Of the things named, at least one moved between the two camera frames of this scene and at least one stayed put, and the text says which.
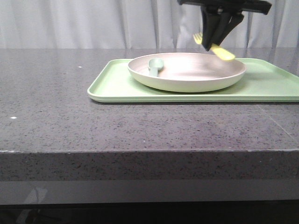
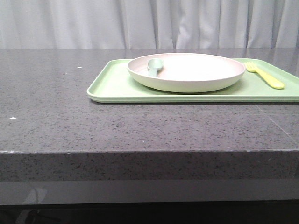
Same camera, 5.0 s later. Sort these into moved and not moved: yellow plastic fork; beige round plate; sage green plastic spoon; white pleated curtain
Moved: yellow plastic fork
Not moved: sage green plastic spoon; white pleated curtain; beige round plate
